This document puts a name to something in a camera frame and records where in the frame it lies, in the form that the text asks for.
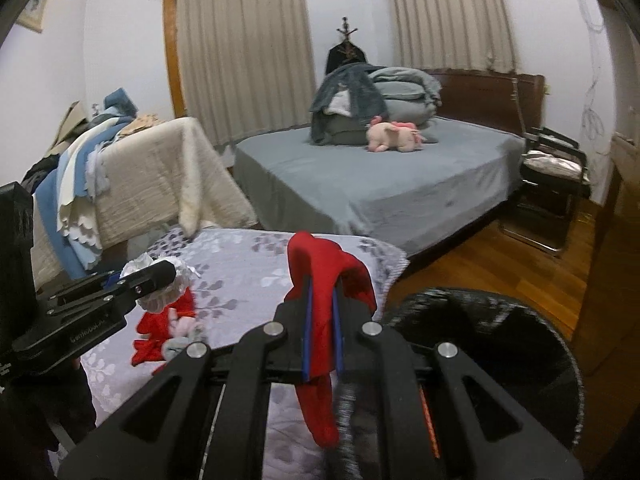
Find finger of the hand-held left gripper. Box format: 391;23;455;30
50;260;178;306
47;280;142;320

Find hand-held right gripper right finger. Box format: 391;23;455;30
332;285;586;480

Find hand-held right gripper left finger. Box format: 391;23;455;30
59;275;313;480

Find white wrapper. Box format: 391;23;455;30
120;254;201;313

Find red cloth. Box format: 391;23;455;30
282;231;378;448

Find grey pink small cloth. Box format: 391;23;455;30
162;307;206;361

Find blue cloth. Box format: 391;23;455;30
34;160;106;281

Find white scalloped cloth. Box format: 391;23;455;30
56;122;132;257

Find dark clothes pile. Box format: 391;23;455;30
22;152;64;196

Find grey floral quilt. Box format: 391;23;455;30
80;227;408;480

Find khaki cloth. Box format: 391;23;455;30
51;101;89;154

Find tan crumpled cloth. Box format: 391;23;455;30
117;112;167;137

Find bed with grey sheet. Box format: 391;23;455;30
234;116;528;261

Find teal folded cloth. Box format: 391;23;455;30
102;89;139;121

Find grey pillow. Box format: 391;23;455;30
320;112;433;147

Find pink plush toy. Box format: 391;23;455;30
365;116;429;154

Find wide beige curtain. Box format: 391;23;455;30
175;0;321;148

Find pile of folded grey bedding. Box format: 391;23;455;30
309;63;389;145

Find black metal chair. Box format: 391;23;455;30
502;127;594;259

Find grey folded duvet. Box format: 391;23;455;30
370;66;444;127

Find white chair cushion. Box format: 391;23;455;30
522;150;586;177

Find black hanging garment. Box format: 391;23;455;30
325;42;371;75

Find dark wooden headboard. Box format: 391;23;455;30
425;69;546;137

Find brown wooden wardrobe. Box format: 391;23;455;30
570;130;640;378

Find narrow beige curtain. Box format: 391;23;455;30
390;0;519;74

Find wooden window frame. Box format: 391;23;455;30
162;0;189;122

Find framed wall picture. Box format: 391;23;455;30
15;0;57;35

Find hanging wall cables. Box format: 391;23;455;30
572;0;615;142

